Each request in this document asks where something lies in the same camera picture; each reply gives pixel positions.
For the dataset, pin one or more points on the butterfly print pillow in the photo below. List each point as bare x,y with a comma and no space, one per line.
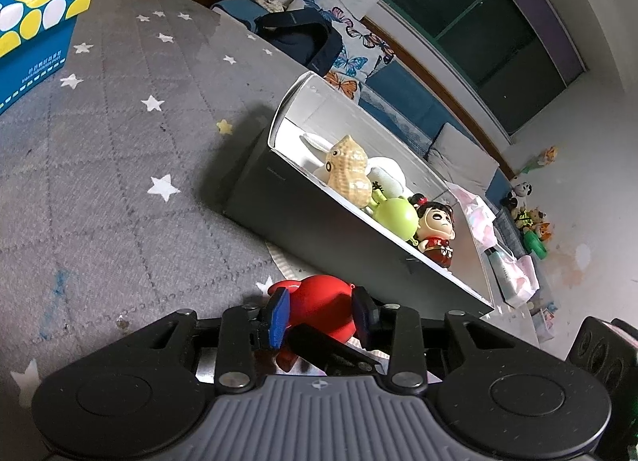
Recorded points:
363,53

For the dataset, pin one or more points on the dark window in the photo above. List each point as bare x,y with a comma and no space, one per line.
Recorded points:
516,55

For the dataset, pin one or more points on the panda plush toy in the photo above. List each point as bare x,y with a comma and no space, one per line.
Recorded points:
517,196

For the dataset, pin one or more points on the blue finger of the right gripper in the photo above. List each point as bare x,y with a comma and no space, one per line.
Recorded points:
328,354

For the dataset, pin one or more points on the dark blue backpack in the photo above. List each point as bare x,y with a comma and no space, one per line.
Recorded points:
304,35

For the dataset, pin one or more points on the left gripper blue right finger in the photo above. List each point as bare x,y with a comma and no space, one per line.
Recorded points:
365,314

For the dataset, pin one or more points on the blue yellow tissue box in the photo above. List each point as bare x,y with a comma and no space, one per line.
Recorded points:
35,38

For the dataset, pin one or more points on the green round toy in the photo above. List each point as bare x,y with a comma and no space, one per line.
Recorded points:
395,214

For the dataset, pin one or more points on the beige cushion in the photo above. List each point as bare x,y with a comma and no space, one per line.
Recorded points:
457,159

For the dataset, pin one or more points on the red round toy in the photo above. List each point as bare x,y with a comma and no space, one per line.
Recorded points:
321,301

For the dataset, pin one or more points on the pile of small toys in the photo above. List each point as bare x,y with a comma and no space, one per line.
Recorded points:
535,230

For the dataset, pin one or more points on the beige peanut toy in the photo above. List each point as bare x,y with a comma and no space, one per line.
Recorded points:
346,165

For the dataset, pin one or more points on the white storage box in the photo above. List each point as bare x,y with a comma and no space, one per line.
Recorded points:
278,197

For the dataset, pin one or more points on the blue sofa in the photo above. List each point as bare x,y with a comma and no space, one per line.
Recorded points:
394,97

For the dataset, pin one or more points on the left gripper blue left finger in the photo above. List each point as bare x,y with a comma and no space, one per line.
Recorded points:
277,314

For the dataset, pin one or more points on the red-dress doll figurine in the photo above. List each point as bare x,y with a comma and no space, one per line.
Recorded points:
435,230

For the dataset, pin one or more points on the white plush toy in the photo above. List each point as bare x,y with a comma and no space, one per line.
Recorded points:
384,173

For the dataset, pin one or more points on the grey star-pattern table mat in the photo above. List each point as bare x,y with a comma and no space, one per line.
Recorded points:
112,192

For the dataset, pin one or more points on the pastel tissue pack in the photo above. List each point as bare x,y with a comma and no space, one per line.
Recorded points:
478,215
515,277

